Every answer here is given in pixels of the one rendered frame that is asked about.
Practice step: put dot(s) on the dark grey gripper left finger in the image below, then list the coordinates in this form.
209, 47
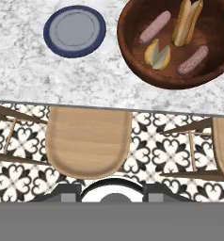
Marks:
68, 190

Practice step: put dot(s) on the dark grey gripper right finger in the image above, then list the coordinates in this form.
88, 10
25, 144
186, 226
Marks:
154, 190

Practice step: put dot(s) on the brown wooden bowl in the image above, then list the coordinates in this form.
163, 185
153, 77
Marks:
142, 69

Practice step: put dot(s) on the short yellow split bun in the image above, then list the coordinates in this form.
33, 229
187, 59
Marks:
157, 56

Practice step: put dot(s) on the pink sausage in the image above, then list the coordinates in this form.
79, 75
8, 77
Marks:
193, 61
154, 27

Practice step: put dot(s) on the grey plate with blue rim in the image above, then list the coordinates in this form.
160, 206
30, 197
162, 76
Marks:
74, 31

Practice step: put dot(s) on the long tan hot dog bun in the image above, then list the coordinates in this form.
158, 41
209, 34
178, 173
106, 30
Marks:
184, 26

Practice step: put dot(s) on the round white and black object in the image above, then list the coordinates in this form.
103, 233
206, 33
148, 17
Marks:
95, 194

